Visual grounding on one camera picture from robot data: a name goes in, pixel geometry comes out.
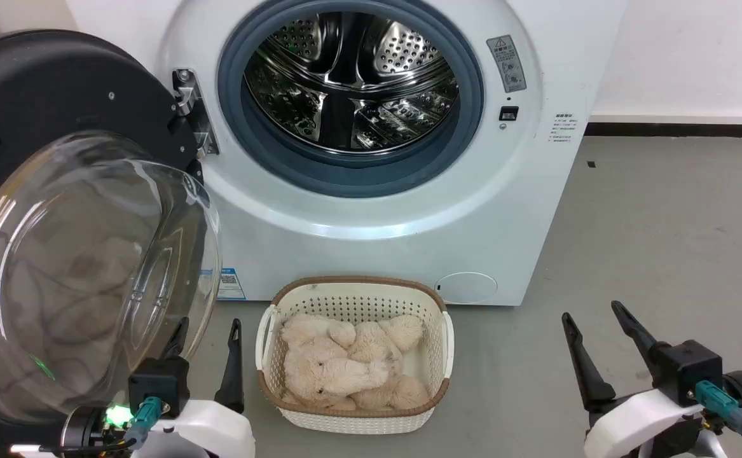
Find black wall baseboard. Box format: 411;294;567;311
584;122;742;139

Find round white filter cover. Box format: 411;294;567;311
435;272;499;305

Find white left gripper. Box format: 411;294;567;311
134;317;256;458

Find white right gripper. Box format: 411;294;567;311
561;300;706;458

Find teal right connector cable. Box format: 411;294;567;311
694;380;742;458

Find metal door hinge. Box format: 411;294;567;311
172;68;221;159

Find white perforated laundry basket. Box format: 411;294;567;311
255;275;455;435

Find beige plush toy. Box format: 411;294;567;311
280;313;431;411

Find white front-load washing machine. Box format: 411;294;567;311
65;0;629;307

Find black washer door, glass bowl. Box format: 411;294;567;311
0;29;223;458

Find blue and white energy label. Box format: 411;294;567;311
216;267;247;302

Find grey warning sticker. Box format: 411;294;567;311
486;34;528;95

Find stainless steel washer drum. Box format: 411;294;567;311
244;11;461;154

